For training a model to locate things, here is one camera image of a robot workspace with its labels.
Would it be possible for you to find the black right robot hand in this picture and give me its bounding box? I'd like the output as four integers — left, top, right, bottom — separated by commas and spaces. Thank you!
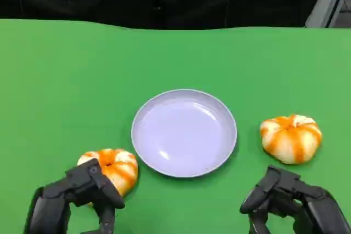
240, 164, 351, 234

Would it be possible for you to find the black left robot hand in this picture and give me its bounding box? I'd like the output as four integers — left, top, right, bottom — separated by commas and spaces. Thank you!
26, 158, 126, 234

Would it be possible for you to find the orange and white bread roll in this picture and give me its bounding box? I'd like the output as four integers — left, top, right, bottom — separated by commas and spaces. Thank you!
77, 148, 139, 199
259, 114, 323, 165

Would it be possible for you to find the green table cloth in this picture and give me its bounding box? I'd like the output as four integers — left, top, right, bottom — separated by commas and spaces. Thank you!
0, 19, 351, 234

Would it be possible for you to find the lilac plate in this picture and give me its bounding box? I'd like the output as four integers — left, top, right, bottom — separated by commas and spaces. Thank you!
131, 89, 238, 179

